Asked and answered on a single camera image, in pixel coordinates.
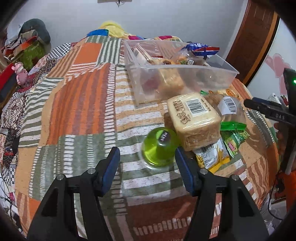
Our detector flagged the operator right hand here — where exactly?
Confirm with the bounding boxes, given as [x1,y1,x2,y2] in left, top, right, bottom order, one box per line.
[273,123,288,156]

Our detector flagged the blue chips bag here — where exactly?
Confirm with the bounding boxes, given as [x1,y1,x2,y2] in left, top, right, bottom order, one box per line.
[182,43,220,60]

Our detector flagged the red and black box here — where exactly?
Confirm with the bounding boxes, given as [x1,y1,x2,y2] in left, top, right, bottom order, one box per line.
[0,63,17,102]

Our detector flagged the clear bag brown biscuits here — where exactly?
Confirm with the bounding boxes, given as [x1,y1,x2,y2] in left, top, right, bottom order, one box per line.
[201,91,246,131]

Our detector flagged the pile of clothes and bags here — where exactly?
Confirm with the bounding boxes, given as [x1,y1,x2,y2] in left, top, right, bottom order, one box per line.
[1,19,51,71]

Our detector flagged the green pea snack packet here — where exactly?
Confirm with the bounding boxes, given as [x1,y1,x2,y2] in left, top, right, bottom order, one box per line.
[220,121,250,158]

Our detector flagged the patchwork striped bed blanket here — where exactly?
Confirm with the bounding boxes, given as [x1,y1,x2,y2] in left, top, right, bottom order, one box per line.
[0,34,280,241]

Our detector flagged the green jelly cup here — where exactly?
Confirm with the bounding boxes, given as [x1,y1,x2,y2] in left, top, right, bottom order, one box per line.
[142,127,180,168]

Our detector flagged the sliced bread loaf pack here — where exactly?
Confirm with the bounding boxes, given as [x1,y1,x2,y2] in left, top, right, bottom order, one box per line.
[167,92,221,151]

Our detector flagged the yellow pillow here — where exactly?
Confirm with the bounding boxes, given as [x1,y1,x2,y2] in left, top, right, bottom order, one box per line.
[99,21,130,40]

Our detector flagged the clear plastic storage bin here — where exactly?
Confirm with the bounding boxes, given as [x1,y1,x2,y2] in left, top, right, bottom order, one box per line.
[123,40,238,104]

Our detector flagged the brown wooden door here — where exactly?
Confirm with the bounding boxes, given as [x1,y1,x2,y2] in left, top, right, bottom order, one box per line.
[226,1,280,86]

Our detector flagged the pink plush toy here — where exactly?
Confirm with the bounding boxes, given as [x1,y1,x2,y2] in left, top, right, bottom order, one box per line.
[11,62,28,87]

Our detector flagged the orange snack balls bag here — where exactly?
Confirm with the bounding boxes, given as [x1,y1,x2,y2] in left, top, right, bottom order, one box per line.
[143,54,206,98]

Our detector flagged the yellow fries snack packet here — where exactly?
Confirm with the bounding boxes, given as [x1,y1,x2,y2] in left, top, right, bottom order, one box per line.
[193,138,230,173]

